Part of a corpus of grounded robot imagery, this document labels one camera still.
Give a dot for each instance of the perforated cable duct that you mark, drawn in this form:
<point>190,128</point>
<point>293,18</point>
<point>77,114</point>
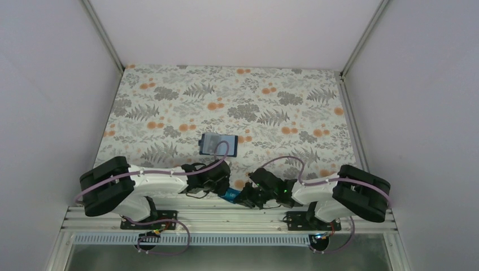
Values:
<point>174,239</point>

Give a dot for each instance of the blue credit card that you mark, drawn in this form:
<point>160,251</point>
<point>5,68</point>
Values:
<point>230,195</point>

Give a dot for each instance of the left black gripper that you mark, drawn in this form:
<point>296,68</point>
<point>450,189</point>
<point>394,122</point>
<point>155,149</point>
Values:
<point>224,186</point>

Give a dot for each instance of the blue card holder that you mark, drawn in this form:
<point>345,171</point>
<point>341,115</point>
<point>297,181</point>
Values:
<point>227,146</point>

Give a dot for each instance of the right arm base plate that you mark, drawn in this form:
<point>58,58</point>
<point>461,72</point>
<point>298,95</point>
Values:
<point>301,221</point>

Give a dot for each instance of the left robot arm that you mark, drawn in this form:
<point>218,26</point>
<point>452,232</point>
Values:
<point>129,190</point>

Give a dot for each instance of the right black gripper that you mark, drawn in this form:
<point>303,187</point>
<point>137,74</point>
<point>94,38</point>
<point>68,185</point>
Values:
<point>247,199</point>

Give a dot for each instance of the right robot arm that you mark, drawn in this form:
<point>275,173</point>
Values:
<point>351,191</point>

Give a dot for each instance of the aluminium rail frame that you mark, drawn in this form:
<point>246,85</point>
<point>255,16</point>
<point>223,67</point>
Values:
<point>359,245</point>

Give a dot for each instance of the floral table mat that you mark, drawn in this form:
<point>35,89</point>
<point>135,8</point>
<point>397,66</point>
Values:
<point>291,120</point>

